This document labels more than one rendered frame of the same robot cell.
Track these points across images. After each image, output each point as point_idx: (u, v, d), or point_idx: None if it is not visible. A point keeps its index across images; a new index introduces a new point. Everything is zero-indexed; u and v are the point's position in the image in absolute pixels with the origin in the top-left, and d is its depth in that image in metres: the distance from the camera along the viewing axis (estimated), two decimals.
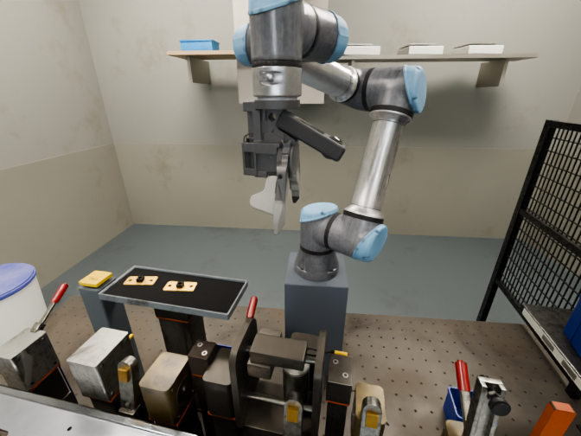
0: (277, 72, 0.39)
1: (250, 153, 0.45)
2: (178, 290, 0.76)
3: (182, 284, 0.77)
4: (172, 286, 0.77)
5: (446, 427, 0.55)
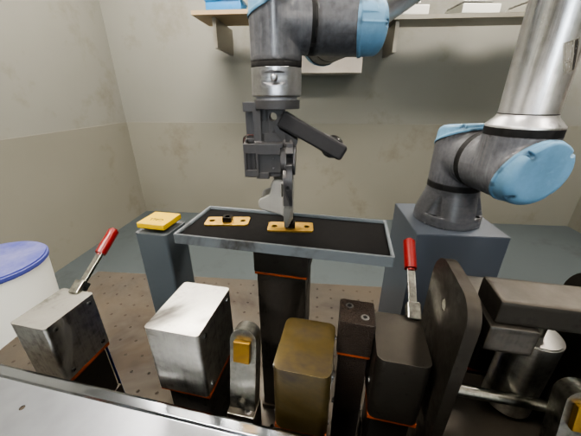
0: (281, 72, 0.39)
1: (252, 154, 0.44)
2: (290, 230, 0.51)
3: (295, 222, 0.52)
4: (279, 227, 0.52)
5: None
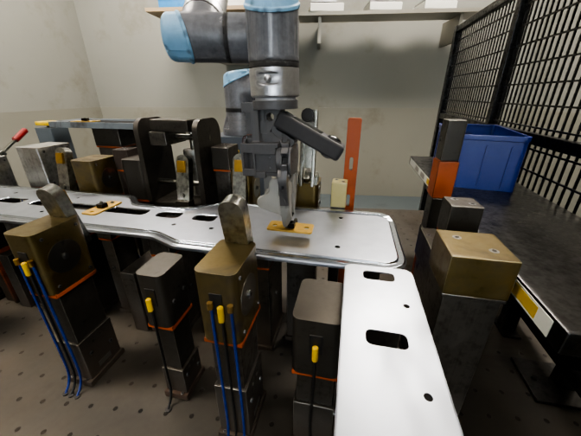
0: (275, 72, 0.39)
1: (249, 154, 0.45)
2: (289, 230, 0.51)
3: (295, 223, 0.52)
4: (279, 226, 0.52)
5: None
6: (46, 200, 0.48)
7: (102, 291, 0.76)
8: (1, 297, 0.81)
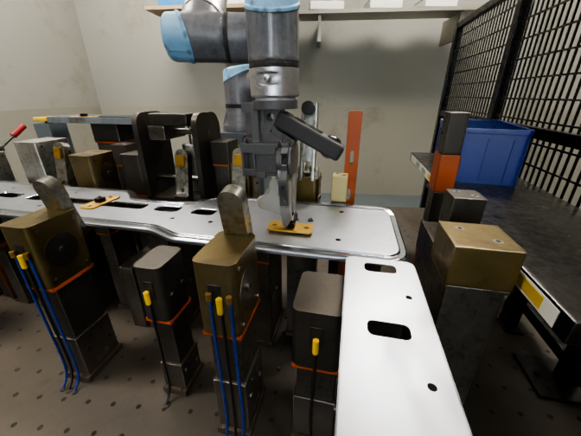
0: (275, 72, 0.39)
1: (249, 154, 0.45)
2: (289, 230, 0.51)
3: (295, 223, 0.52)
4: (279, 226, 0.52)
5: None
6: (42, 192, 0.48)
7: (100, 287, 0.75)
8: None
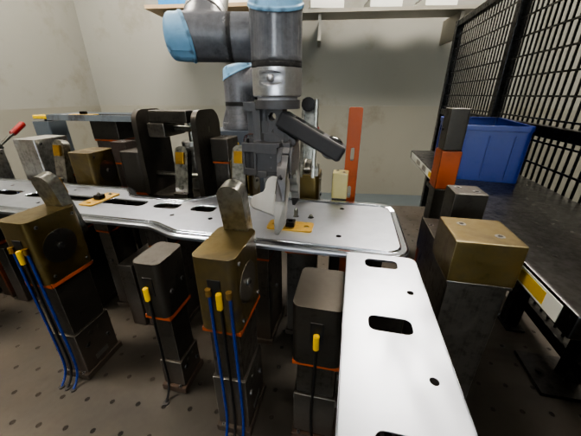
0: (277, 72, 0.39)
1: (250, 153, 0.45)
2: (289, 228, 0.50)
3: (295, 221, 0.52)
4: None
5: None
6: (41, 188, 0.47)
7: (99, 285, 0.75)
8: None
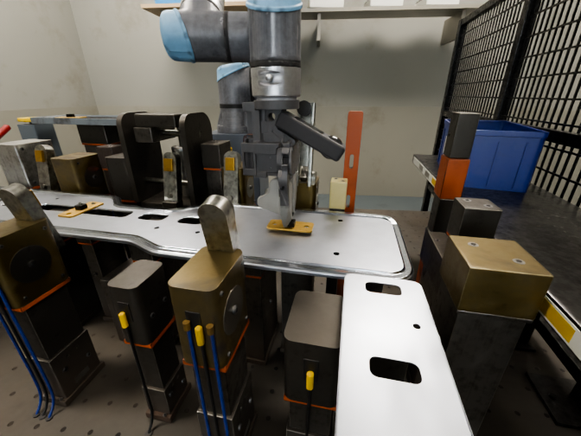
0: (277, 72, 0.39)
1: (249, 153, 0.45)
2: (289, 228, 0.50)
3: (295, 221, 0.52)
4: (279, 225, 0.52)
5: None
6: (9, 201, 0.43)
7: (84, 299, 0.70)
8: None
